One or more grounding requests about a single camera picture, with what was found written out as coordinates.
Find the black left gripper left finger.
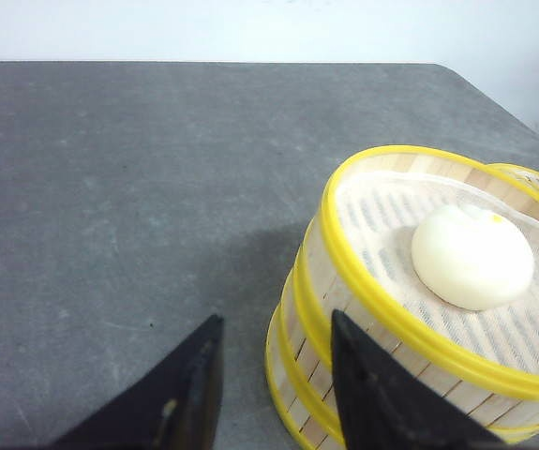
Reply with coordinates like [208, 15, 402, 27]
[52, 314, 224, 449]

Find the front bamboo steamer drawer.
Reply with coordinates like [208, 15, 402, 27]
[264, 307, 345, 449]

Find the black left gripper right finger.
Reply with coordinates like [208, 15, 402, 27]
[331, 309, 508, 449]

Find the white cloth liner single bun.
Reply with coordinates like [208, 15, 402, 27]
[337, 172, 539, 375]

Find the bamboo steamer lid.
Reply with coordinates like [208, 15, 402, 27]
[487, 162, 539, 207]

